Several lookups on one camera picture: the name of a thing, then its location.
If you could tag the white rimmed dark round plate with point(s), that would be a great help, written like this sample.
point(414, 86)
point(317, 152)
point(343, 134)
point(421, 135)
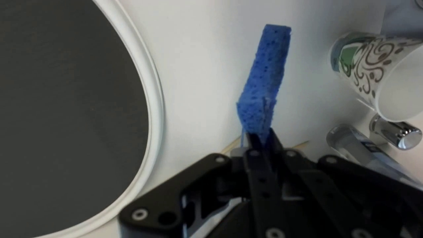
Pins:
point(77, 115)

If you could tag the chrome faucet knob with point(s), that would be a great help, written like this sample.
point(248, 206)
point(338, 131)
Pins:
point(401, 135)

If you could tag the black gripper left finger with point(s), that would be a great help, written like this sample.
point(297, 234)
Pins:
point(264, 190)

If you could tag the blue sponge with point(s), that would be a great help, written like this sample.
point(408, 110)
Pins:
point(260, 95)

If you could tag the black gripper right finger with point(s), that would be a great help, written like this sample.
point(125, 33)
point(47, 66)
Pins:
point(314, 206)

